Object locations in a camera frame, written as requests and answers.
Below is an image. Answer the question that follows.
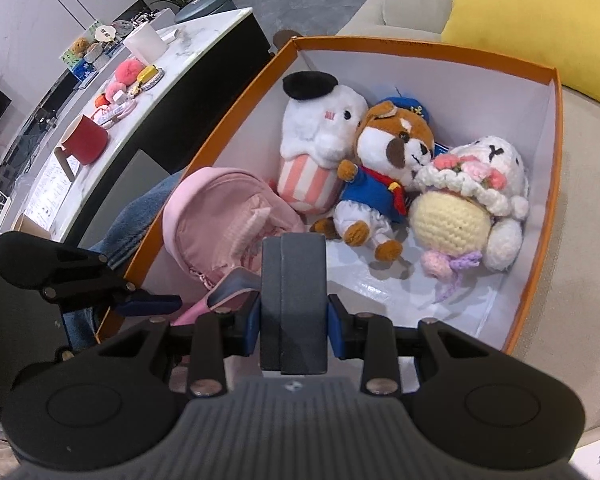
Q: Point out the pink fluffy ball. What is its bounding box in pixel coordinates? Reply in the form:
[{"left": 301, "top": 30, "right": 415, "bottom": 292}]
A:
[{"left": 115, "top": 57, "right": 146, "bottom": 84}]

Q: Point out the small pink round toy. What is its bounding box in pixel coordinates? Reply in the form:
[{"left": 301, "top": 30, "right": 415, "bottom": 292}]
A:
[{"left": 102, "top": 80, "right": 127, "bottom": 106}]

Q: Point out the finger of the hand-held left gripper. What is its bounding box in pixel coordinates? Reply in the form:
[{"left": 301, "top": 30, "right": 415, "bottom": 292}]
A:
[{"left": 0, "top": 232, "right": 183, "bottom": 317}]

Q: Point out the person's left leg in jeans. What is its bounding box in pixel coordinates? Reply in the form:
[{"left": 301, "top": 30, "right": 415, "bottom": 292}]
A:
[{"left": 60, "top": 170, "right": 186, "bottom": 351}]

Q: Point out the white plush with black hat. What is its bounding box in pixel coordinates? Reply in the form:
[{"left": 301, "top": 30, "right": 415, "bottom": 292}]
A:
[{"left": 278, "top": 71, "right": 370, "bottom": 213}]

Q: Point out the beige sofa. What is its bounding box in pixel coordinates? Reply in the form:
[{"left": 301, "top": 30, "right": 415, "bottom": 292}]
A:
[{"left": 337, "top": 0, "right": 600, "bottom": 480}]

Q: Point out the orange cardboard box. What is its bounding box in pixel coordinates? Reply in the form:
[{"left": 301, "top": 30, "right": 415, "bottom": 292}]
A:
[{"left": 96, "top": 35, "right": 565, "bottom": 356}]

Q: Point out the white toilet paper roll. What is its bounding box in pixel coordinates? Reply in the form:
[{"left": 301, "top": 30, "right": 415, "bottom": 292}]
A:
[{"left": 124, "top": 22, "right": 167, "bottom": 67}]

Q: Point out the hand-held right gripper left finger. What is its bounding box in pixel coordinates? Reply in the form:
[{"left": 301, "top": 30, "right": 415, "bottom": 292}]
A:
[{"left": 97, "top": 294, "right": 262, "bottom": 397}]

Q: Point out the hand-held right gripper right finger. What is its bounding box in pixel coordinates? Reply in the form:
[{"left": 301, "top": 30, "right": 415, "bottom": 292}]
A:
[{"left": 326, "top": 293, "right": 513, "bottom": 396}]

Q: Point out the small yellow toy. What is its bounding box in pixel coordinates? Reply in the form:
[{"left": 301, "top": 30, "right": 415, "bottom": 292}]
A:
[{"left": 136, "top": 65, "right": 164, "bottom": 92}]

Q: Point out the marble top coffee table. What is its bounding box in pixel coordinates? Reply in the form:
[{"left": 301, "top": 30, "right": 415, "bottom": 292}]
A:
[{"left": 10, "top": 7, "right": 272, "bottom": 256}]

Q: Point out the brown shoe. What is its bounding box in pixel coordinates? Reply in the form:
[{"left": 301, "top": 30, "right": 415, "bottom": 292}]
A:
[{"left": 274, "top": 30, "right": 303, "bottom": 50}]

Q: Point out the white box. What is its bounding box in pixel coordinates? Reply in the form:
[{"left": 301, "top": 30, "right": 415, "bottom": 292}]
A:
[{"left": 570, "top": 432, "right": 600, "bottom": 480}]

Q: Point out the red mug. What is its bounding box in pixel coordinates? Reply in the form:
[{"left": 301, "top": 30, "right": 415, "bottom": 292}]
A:
[{"left": 55, "top": 114, "right": 110, "bottom": 181}]

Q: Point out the colourful toy figure set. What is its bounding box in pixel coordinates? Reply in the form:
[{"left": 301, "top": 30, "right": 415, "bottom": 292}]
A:
[{"left": 60, "top": 19, "right": 126, "bottom": 81}]

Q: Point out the brown dog plush blue outfit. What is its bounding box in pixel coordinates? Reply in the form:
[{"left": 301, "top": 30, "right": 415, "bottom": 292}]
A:
[{"left": 312, "top": 96, "right": 437, "bottom": 262}]

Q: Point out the yellow cushion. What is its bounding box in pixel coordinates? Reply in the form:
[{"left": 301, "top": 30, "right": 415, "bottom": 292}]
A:
[{"left": 440, "top": 0, "right": 600, "bottom": 111}]

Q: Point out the dark grey box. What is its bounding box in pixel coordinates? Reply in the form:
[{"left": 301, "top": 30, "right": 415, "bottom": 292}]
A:
[{"left": 259, "top": 232, "right": 329, "bottom": 377}]

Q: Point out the pink card holder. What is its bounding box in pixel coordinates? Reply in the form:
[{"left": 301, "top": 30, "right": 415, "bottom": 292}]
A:
[{"left": 172, "top": 266, "right": 263, "bottom": 328}]

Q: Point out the pink striped tube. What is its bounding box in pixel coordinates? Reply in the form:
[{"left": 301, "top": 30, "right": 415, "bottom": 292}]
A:
[{"left": 92, "top": 99, "right": 138, "bottom": 126}]

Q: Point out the round grey bin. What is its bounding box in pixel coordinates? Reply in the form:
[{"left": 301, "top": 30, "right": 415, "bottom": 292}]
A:
[{"left": 174, "top": 0, "right": 237, "bottom": 25}]

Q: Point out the white crocheted bunny doll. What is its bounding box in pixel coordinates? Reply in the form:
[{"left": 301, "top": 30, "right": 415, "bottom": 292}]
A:
[{"left": 407, "top": 135, "right": 531, "bottom": 306}]

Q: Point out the small pink backpack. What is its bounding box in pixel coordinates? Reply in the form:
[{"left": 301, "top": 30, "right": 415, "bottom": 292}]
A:
[{"left": 161, "top": 166, "right": 308, "bottom": 291}]

